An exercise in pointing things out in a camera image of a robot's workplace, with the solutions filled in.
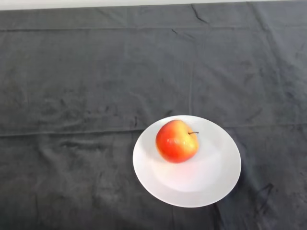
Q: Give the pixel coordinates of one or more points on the red yellow apple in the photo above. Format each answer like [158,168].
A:
[177,141]

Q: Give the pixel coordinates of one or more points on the white round plate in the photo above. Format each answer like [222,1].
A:
[192,177]

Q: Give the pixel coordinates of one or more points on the black cloth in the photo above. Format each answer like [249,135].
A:
[96,83]

